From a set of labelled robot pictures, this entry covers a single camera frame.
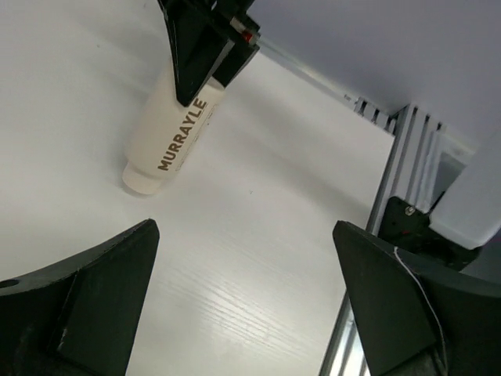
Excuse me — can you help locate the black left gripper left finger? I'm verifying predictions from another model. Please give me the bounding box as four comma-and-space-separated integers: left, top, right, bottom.
1, 219, 160, 375

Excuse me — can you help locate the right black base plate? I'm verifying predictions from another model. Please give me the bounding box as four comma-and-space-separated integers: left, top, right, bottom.
378, 197, 482, 271

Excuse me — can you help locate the cream Murrayle bottle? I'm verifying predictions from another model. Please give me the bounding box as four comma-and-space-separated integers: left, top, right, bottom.
122, 66, 225, 195

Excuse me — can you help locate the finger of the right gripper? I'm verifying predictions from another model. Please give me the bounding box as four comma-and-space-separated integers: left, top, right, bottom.
158, 0, 235, 107

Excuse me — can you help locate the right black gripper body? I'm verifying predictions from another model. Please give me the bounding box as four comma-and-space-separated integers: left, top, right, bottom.
212, 0, 261, 86

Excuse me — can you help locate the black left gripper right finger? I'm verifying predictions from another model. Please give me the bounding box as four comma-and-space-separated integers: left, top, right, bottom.
333, 221, 500, 375

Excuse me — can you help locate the aluminium mounting rail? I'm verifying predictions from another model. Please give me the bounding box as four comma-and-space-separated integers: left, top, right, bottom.
319, 103, 482, 376

